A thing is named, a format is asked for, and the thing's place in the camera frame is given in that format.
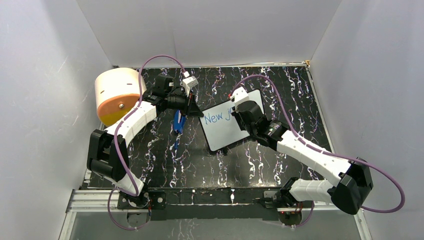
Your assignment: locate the blue stapler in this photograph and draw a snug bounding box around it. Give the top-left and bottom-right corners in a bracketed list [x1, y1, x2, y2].
[172, 110, 187, 135]

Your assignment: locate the cream orange cylindrical drum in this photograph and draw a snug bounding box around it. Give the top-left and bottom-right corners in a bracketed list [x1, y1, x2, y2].
[94, 67, 147, 127]

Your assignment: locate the small black-framed whiteboard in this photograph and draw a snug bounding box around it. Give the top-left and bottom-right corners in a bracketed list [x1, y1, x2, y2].
[199, 100, 249, 152]

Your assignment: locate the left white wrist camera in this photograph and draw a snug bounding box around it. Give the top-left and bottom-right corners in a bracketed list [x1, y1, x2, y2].
[182, 70, 199, 97]

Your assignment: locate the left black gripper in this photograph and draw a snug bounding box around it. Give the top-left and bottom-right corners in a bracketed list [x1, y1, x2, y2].
[166, 90, 205, 119]

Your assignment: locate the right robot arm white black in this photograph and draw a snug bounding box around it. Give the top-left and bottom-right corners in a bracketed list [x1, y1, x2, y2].
[231, 100, 373, 215]

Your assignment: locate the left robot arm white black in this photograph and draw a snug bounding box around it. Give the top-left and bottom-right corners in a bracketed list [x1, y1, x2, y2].
[86, 68, 203, 208]

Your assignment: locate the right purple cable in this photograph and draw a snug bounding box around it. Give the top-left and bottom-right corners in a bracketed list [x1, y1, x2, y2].
[229, 74, 406, 228]

